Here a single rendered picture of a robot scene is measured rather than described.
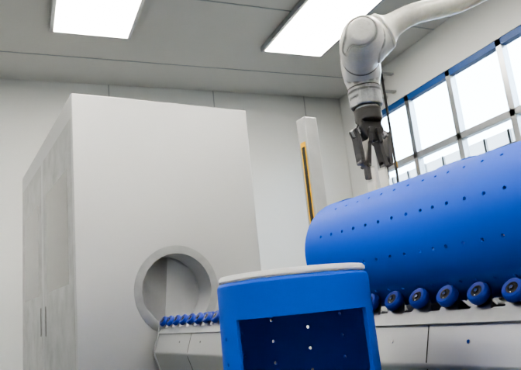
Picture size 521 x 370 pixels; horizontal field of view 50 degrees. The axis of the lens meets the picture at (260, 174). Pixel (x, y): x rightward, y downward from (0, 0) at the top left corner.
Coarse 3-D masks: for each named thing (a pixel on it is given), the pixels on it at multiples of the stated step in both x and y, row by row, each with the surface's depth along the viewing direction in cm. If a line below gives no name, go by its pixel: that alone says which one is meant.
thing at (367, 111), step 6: (360, 108) 151; (366, 108) 150; (372, 108) 150; (378, 108) 151; (354, 114) 153; (360, 114) 151; (366, 114) 150; (372, 114) 150; (378, 114) 151; (360, 120) 151; (366, 120) 151; (372, 120) 152; (378, 120) 153; (360, 126) 150; (366, 126) 151; (372, 126) 152; (378, 126) 153; (366, 132) 150; (366, 138) 151
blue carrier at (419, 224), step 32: (480, 160) 105; (512, 160) 96; (384, 192) 126; (416, 192) 114; (448, 192) 106; (480, 192) 99; (512, 192) 93; (320, 224) 142; (352, 224) 129; (384, 224) 119; (416, 224) 111; (448, 224) 104; (480, 224) 98; (512, 224) 93; (320, 256) 138; (352, 256) 128; (384, 256) 119; (416, 256) 112; (448, 256) 105; (480, 256) 100; (512, 256) 95; (384, 288) 124; (416, 288) 117
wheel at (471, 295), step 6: (480, 282) 103; (474, 288) 103; (480, 288) 102; (486, 288) 101; (468, 294) 103; (474, 294) 102; (480, 294) 101; (486, 294) 101; (474, 300) 101; (480, 300) 101; (486, 300) 101
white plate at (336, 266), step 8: (328, 264) 95; (336, 264) 96; (344, 264) 97; (352, 264) 99; (360, 264) 102; (248, 272) 96; (256, 272) 95; (264, 272) 94; (272, 272) 94; (280, 272) 94; (288, 272) 93; (296, 272) 94; (304, 272) 94; (224, 280) 101; (232, 280) 99; (240, 280) 97
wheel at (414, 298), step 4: (420, 288) 116; (412, 292) 117; (416, 292) 116; (420, 292) 115; (424, 292) 114; (428, 292) 114; (412, 296) 116; (416, 296) 115; (420, 296) 114; (424, 296) 113; (428, 296) 114; (412, 300) 115; (416, 300) 114; (420, 300) 113; (424, 300) 113; (428, 300) 113; (412, 304) 114; (416, 304) 113; (420, 304) 113; (424, 304) 113; (416, 308) 114; (420, 308) 114
